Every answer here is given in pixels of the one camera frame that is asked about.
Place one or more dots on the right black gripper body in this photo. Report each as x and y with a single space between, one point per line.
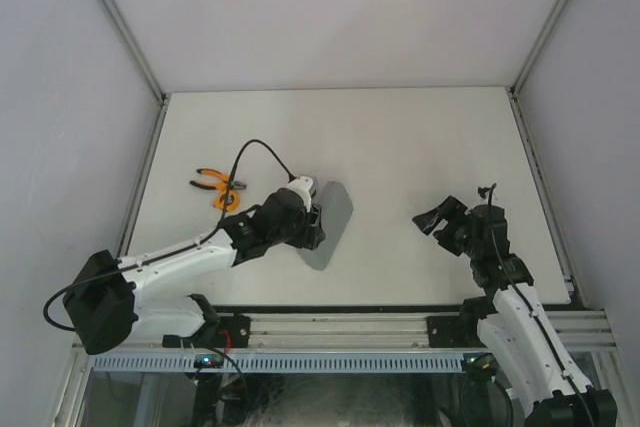
456 237

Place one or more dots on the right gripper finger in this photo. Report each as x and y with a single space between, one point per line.
448 209
428 221

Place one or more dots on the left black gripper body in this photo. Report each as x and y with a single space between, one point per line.
303 232

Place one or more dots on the grey plastic tool case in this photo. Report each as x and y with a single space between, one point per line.
335 210

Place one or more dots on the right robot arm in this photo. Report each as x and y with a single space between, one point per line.
510 320

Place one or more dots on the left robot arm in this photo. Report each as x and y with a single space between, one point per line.
112 300

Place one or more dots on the orange tape measure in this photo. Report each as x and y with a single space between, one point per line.
227 200

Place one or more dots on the small black screwdriver bit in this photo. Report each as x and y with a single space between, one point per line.
233 170

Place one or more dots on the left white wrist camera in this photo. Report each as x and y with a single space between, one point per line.
305 188

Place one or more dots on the orange handled pliers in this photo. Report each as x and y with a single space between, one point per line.
212 179

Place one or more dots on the slotted grey cable duct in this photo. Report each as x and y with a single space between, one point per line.
287 363

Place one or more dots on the aluminium front rail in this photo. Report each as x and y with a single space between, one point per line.
578 330

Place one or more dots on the right aluminium frame post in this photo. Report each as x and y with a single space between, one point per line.
543 37

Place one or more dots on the aluminium frame post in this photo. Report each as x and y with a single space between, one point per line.
129 42
543 37

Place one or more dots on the left aluminium frame post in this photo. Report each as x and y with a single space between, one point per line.
129 42

